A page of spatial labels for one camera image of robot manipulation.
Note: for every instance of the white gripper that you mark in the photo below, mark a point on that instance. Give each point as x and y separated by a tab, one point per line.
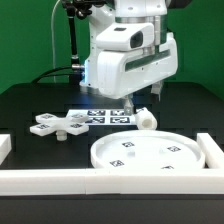
122	73

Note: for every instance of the white round table top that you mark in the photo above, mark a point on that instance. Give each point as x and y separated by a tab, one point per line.
146	150

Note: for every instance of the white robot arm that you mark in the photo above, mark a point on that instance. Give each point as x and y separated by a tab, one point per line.
126	11

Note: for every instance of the white fiducial marker sheet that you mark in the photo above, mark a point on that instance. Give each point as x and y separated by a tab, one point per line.
105	116

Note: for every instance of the white front fence bar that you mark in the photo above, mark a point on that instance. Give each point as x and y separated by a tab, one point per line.
101	181

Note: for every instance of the white fence bar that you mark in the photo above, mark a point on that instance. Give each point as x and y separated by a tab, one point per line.
101	181
214	156
5	146

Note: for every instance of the white right fence bar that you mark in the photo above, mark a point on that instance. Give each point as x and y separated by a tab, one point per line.
214	156

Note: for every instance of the white cross-shaped table base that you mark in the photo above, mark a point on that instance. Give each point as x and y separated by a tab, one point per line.
74	124

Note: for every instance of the white left fence bar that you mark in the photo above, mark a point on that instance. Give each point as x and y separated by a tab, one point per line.
5	146

